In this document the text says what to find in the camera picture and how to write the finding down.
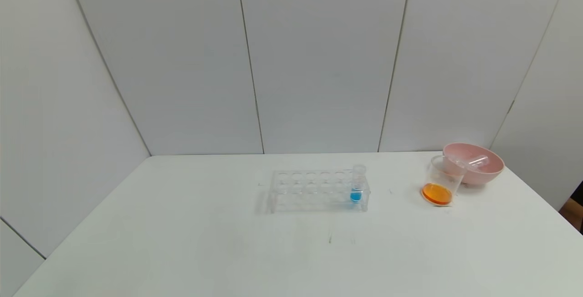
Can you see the clear acrylic test tube rack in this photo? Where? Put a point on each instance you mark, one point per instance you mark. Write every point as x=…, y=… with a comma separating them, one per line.
x=296, y=192

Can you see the clear glass beaker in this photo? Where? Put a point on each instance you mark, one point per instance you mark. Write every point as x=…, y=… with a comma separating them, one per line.
x=437, y=193

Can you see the test tube with yellow pigment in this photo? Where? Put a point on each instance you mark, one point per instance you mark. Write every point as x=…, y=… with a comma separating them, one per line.
x=480, y=160

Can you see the pink bowl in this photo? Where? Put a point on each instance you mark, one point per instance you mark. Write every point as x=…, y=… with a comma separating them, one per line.
x=478, y=176

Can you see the test tube with blue pigment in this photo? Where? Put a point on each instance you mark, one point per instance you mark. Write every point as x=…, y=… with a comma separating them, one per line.
x=356, y=194

